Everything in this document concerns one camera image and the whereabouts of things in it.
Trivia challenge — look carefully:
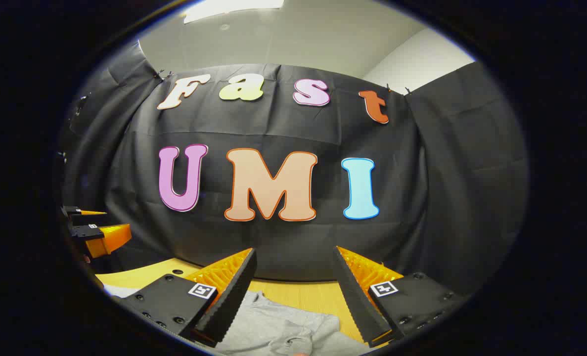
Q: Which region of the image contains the grey sweatshirt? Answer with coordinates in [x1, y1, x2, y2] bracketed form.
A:
[104, 284, 373, 356]

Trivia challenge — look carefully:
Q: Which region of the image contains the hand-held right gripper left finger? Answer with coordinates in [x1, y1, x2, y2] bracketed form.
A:
[108, 247, 258, 348]

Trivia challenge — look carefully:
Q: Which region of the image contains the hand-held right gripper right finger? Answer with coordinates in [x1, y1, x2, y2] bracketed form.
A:
[332, 246, 469, 348]

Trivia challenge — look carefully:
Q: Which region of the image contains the black backdrop cloth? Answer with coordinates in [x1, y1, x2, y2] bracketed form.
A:
[58, 42, 529, 297]

